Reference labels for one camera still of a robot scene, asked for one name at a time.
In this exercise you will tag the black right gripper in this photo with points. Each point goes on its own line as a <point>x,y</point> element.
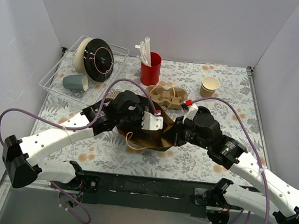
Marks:
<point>177,132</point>

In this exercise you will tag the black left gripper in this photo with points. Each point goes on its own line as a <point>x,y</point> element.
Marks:
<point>140,117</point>

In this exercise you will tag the green paper bag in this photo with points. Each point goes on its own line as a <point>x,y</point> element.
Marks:
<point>152,132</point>

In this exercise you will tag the stack of brown paper cups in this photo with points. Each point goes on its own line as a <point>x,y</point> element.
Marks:
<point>209,85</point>

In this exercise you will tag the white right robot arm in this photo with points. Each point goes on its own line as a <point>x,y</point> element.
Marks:
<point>282,195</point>

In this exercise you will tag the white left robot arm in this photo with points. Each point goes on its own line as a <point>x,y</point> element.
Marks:
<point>25,158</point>

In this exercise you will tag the patterned small bowl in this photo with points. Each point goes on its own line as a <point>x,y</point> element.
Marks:
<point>111,95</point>

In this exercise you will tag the red ribbed straw holder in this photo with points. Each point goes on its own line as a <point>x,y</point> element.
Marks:
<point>150,75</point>

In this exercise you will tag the brown pulp cup carrier stack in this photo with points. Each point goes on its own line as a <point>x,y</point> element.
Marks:
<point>169,98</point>

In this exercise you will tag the grey blue cup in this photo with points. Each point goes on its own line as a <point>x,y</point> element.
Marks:
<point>76,84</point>

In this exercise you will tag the black round plate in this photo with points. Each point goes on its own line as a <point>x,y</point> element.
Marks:
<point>98,60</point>

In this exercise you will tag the white wrapped straw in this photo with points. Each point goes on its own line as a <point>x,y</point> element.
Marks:
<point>147,50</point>
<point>142,49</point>

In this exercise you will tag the cream round plate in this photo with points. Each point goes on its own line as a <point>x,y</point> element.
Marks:
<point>78,59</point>

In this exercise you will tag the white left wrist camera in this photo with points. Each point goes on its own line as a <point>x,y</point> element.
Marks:
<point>152,122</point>

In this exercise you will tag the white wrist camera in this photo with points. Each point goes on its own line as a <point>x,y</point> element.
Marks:
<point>190,109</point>
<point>152,122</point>

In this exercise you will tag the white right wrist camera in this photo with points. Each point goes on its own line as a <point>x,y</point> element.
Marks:
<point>190,109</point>

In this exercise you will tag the white wire dish rack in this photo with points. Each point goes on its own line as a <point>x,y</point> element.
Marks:
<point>52,81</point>

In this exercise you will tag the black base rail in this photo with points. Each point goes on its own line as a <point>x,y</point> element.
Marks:
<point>196,199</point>

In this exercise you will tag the aluminium frame rail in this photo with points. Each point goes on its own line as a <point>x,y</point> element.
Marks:
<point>25,202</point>

